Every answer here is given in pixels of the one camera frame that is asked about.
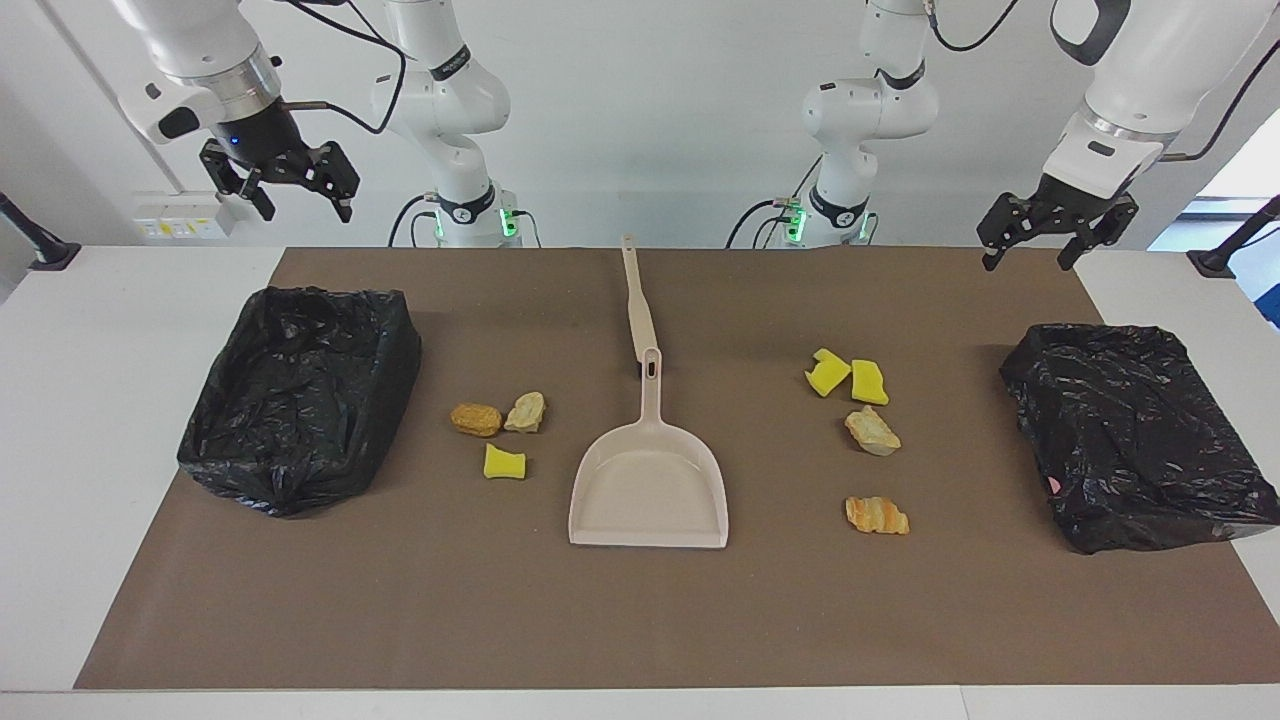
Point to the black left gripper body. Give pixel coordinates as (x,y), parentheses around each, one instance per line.
(1060,205)

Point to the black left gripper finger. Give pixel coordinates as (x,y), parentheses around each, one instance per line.
(993,252)
(1078,250)

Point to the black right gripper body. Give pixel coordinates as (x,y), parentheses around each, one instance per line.
(265,145)

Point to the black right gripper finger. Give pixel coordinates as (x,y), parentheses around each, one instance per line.
(342,180)
(258,192)

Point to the yellow sponge piece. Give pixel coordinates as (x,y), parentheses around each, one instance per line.
(868,384)
(826,378)
(503,463)

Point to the pale bread chunk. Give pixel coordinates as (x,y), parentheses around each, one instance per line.
(872,430)

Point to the brown peanut toy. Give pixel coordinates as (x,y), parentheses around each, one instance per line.
(476,420)

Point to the orange striped croissant toy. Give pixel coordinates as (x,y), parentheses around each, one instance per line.
(877,516)

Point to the beige bread scrap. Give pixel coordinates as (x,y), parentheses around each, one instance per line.
(526,412)

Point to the beige hand brush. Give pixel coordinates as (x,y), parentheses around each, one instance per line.
(640,320)

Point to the beige plastic dustpan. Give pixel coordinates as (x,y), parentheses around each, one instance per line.
(650,490)

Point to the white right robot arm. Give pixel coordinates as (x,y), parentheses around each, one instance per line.
(440,100)

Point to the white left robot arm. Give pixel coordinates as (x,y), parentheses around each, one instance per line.
(870,110)

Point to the black bag bin pink spot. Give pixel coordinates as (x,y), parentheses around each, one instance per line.
(1130,440)

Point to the black bag lined bin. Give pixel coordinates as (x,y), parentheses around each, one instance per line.
(300,400)

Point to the black clamp stand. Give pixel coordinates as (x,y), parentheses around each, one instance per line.
(45,250)
(1225,258)

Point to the brown table mat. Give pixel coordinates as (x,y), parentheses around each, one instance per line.
(640,620)

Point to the white wall socket box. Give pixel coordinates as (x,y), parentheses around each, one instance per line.
(180,215)

